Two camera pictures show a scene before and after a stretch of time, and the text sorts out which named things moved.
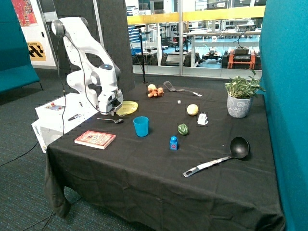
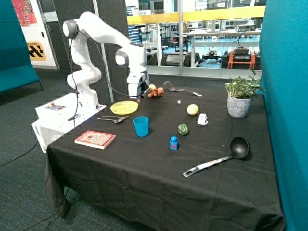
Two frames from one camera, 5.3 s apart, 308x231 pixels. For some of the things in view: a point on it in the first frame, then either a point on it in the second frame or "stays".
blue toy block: [173, 143] stays
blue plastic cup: [141, 124] stays
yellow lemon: [192, 109] stays
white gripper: [110, 102] to [138, 83]
